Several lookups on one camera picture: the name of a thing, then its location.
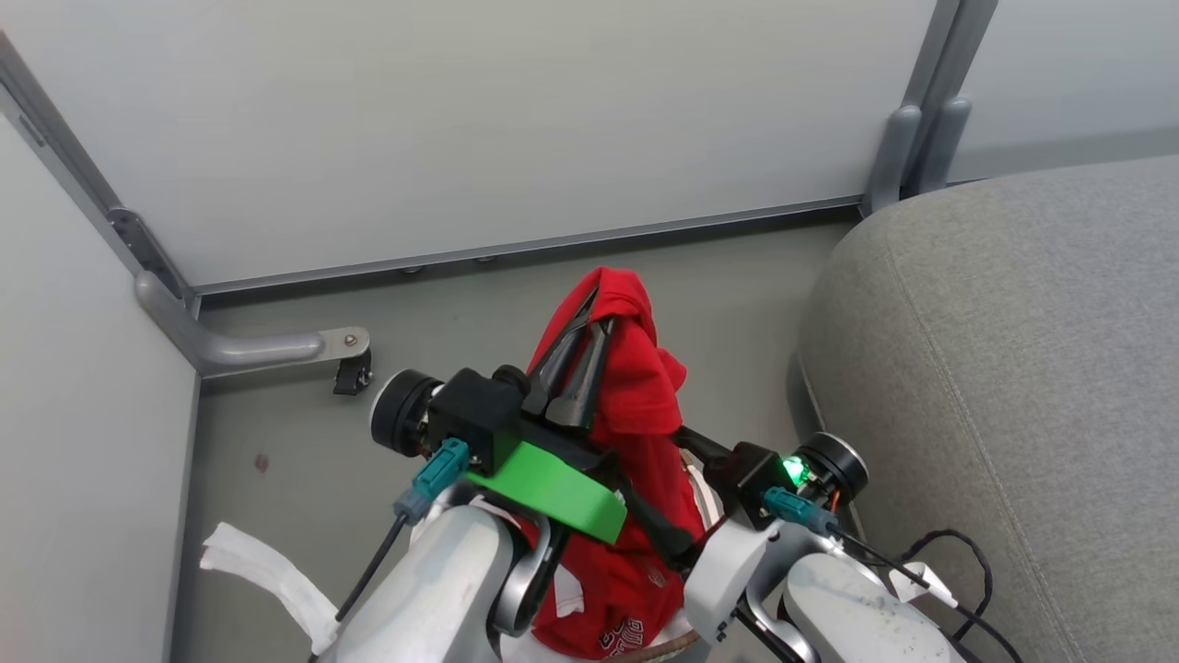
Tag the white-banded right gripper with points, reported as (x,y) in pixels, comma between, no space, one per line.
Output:
(723,571)

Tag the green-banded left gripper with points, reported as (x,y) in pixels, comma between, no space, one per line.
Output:
(553,488)

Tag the red white clothing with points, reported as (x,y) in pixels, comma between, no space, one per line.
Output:
(636,396)

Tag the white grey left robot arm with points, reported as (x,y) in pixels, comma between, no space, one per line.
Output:
(433,589)

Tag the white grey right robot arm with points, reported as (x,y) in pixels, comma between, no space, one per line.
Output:
(847,608)

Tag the white laundry basket brown rim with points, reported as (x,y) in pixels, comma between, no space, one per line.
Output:
(709,497)

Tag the black caster wheel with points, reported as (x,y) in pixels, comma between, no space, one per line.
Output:
(354,374)

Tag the grey partition foot bar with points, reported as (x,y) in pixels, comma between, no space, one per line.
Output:
(249,348)

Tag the grey fabric sofa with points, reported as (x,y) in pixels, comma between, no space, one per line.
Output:
(1013,387)

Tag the white fabric strip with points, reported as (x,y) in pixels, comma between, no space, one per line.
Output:
(267,571)

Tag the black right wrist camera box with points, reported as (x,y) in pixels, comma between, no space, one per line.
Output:
(751,474)

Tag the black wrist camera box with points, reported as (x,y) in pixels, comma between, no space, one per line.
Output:
(751,474)
(474,405)

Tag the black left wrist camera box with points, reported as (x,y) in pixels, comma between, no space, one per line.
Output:
(474,405)

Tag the grey partition bottom rail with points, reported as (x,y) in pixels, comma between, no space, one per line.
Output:
(534,247)

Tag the grey double partition post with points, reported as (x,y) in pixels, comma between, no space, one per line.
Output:
(926,110)

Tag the grey slanted partition post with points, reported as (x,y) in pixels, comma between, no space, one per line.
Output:
(83,175)

